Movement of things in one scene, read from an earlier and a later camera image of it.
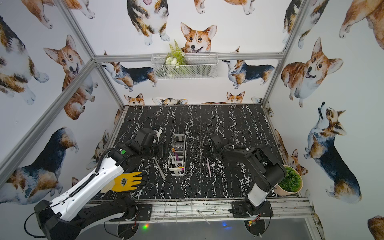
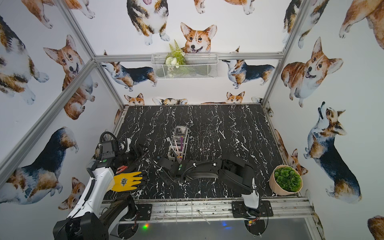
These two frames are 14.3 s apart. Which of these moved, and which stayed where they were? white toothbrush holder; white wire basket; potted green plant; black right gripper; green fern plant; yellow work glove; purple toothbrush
Moved: black right gripper; white toothbrush holder; purple toothbrush
Stayed: potted green plant; yellow work glove; green fern plant; white wire basket
